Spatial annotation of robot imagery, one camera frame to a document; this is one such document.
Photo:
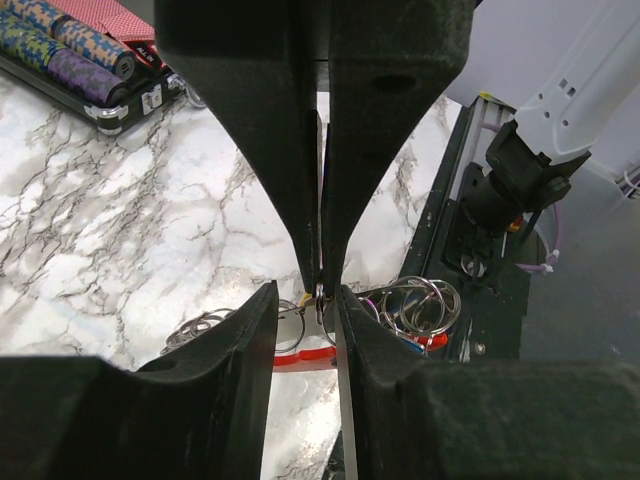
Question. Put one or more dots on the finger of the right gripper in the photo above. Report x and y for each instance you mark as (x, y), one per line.
(388, 62)
(248, 62)

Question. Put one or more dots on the black poker chip case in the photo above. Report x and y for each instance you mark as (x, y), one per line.
(46, 46)

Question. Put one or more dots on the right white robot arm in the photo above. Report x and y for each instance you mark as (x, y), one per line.
(319, 96)

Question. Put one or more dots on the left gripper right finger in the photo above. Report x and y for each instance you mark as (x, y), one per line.
(490, 420)

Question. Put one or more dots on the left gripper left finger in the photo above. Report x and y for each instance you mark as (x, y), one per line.
(198, 412)

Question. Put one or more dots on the pink playing card deck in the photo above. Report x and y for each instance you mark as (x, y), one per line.
(120, 23)

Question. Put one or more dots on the red keyring with keys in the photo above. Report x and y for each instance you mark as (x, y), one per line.
(360, 320)

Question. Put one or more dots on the yellow tagged key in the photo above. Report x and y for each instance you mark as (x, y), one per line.
(308, 300)

